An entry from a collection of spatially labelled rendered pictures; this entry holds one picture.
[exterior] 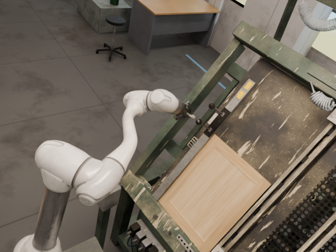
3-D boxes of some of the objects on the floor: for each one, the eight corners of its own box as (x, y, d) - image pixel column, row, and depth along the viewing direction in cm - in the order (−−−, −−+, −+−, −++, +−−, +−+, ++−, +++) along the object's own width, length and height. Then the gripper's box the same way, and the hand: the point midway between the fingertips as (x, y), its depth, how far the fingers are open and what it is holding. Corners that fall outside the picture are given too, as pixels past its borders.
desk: (207, 48, 595) (220, 11, 547) (146, 56, 514) (155, 13, 466) (186, 31, 634) (196, -5, 585) (125, 36, 553) (132, -6, 505)
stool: (116, 44, 521) (121, 11, 483) (131, 58, 497) (137, 24, 459) (90, 47, 493) (92, 12, 454) (104, 62, 468) (108, 26, 430)
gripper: (178, 93, 162) (196, 104, 182) (163, 112, 164) (182, 121, 184) (187, 101, 158) (204, 111, 179) (172, 120, 160) (190, 128, 181)
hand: (191, 115), depth 178 cm, fingers closed
